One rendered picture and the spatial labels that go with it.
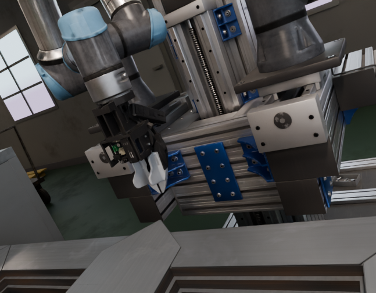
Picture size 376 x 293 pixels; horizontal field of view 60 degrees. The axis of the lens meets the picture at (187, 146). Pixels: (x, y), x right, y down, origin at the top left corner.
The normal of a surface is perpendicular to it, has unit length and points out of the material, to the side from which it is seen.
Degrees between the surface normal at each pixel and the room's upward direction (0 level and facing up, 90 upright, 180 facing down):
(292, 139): 90
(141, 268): 0
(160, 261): 0
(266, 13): 90
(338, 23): 90
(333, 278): 0
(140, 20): 71
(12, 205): 90
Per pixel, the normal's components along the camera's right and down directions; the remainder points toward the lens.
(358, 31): -0.43, 0.43
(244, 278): -0.36, -0.89
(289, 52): -0.30, 0.08
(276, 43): -0.55, 0.15
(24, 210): 0.86, -0.19
